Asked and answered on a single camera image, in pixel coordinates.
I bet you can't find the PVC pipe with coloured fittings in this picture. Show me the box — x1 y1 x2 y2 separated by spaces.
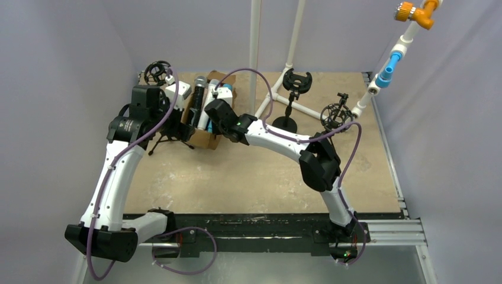
351 0 443 118

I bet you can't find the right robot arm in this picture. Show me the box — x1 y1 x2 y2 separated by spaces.
204 99 357 235

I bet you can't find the white microphone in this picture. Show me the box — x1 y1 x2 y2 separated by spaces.
197 79 218 130

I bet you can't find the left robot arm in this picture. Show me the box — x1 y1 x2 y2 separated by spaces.
65 82 194 262

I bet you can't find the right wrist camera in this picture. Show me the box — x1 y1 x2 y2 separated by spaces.
212 86 234 106

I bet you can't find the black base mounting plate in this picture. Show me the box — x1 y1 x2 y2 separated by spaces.
141 213 371 261

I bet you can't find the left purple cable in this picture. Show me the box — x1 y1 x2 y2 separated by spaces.
85 67 217 282

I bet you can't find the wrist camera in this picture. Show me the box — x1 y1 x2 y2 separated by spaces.
212 86 234 106
163 75 192 111

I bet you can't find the blue microphone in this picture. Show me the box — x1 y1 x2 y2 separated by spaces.
206 120 213 133

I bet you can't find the aluminium rail frame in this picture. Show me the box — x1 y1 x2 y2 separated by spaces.
84 81 426 266

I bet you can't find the white PVC pipe frame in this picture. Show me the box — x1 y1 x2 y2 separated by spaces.
249 0 326 119

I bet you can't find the black sparkly microphone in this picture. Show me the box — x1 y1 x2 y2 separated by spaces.
188 76 207 127

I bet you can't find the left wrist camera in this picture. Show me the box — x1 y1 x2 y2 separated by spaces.
163 75 192 111

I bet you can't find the cardboard box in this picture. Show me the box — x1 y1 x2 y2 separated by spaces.
182 70 237 150

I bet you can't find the tripod shock mount stand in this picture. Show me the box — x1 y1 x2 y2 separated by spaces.
315 92 355 136
143 60 195 156

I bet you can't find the round base mic stand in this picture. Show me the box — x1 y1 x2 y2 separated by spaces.
272 68 313 133

